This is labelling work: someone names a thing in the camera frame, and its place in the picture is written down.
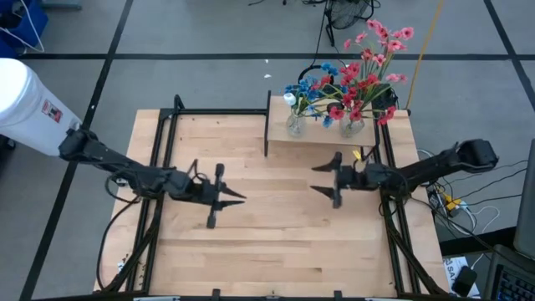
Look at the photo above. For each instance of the blue artificial flower bunch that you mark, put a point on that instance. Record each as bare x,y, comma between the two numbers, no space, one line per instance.
304,86

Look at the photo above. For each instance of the small black device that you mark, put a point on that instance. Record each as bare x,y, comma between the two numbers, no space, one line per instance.
465,281

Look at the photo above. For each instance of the white artificial tulip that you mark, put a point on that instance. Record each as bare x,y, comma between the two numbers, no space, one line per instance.
289,99

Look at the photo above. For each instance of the large computer monitor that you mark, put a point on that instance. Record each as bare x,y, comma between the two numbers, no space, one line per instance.
527,209

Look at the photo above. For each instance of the black computer keyboard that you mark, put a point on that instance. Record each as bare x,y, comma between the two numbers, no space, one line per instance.
514,288

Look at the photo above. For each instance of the yellow power plug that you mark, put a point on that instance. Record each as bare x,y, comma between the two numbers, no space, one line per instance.
452,205

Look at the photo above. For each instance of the white trash bin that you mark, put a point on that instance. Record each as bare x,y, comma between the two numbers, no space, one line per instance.
25,108

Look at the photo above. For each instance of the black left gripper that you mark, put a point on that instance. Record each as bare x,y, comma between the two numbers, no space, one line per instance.
200,191

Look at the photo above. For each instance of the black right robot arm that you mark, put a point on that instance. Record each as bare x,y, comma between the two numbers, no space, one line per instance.
439,165

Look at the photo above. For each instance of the black floor fan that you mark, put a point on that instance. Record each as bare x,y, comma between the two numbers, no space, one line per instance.
347,14

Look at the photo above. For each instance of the clear glass vase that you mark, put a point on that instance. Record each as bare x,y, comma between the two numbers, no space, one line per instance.
351,127
296,127

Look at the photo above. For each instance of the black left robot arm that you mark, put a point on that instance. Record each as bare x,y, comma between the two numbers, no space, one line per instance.
125,165

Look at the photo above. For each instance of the light wooden shelf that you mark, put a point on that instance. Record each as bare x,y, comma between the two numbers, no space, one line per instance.
322,136

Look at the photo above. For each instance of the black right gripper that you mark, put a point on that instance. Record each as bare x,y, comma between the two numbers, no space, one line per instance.
359,177

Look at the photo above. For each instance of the white printed paper sheet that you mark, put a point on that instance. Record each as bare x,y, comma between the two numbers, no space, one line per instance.
450,266

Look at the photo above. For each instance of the blue storage bin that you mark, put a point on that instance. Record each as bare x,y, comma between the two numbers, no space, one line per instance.
35,21

